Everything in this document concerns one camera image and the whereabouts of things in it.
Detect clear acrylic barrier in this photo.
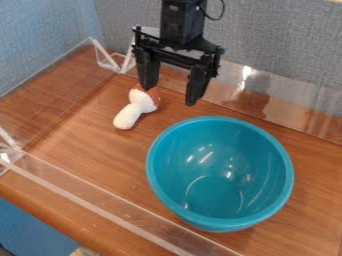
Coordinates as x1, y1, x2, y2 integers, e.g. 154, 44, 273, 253
0, 38, 115, 152
0, 128, 243, 256
92, 39, 342, 145

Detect clear acrylic front barrier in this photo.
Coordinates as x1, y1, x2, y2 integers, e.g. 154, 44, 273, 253
0, 128, 243, 256

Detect clear acrylic left barrier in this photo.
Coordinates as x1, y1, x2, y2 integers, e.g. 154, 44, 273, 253
0, 38, 115, 152

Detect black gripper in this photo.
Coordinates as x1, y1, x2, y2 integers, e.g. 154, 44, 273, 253
132, 0, 226, 106

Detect black cable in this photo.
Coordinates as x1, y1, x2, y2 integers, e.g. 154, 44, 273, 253
198, 0, 227, 22

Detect clear acrylic back barrier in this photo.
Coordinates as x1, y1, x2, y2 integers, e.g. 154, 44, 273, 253
92, 39, 342, 145

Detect white brown toy mushroom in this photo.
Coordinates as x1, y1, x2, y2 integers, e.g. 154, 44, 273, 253
114, 85, 160, 130

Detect blue plastic bowl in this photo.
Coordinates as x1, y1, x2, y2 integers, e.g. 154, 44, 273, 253
146, 116, 294, 233

